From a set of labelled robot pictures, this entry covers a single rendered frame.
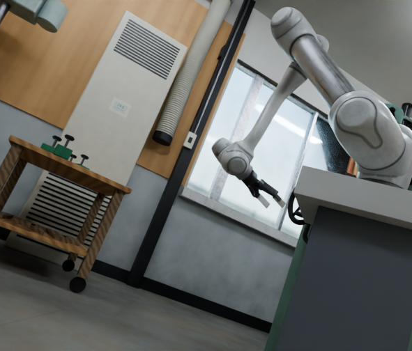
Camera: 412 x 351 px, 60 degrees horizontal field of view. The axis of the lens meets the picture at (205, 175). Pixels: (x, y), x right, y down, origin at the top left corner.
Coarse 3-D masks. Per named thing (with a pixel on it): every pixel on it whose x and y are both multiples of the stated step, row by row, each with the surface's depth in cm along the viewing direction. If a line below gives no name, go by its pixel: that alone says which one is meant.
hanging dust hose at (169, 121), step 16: (224, 0) 305; (208, 16) 300; (224, 16) 308; (208, 32) 295; (192, 48) 291; (208, 48) 298; (192, 64) 285; (176, 80) 285; (192, 80) 287; (176, 96) 278; (176, 112) 276; (160, 128) 272; (176, 128) 281
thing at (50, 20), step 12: (0, 0) 221; (12, 0) 216; (24, 0) 218; (36, 0) 221; (48, 0) 228; (0, 12) 218; (12, 12) 229; (24, 12) 223; (36, 12) 223; (48, 12) 226; (60, 12) 230; (48, 24) 228; (60, 24) 233
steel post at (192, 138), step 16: (240, 16) 320; (240, 32) 318; (224, 48) 311; (224, 64) 309; (208, 96) 298; (208, 112) 299; (192, 128) 292; (192, 144) 288; (176, 160) 290; (176, 176) 283; (176, 192) 282; (160, 208) 275; (160, 224) 274; (144, 240) 269; (144, 256) 267; (144, 272) 266
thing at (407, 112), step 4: (404, 104) 211; (408, 104) 210; (404, 108) 210; (408, 108) 210; (404, 112) 209; (408, 112) 209; (404, 116) 206; (408, 116) 208; (404, 120) 208; (408, 120) 206; (404, 124) 207; (408, 124) 208
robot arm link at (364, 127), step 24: (288, 24) 136; (288, 48) 139; (312, 48) 129; (312, 72) 125; (336, 72) 119; (336, 96) 114; (360, 96) 100; (336, 120) 102; (360, 120) 97; (384, 120) 97; (360, 144) 100; (384, 144) 99; (384, 168) 109
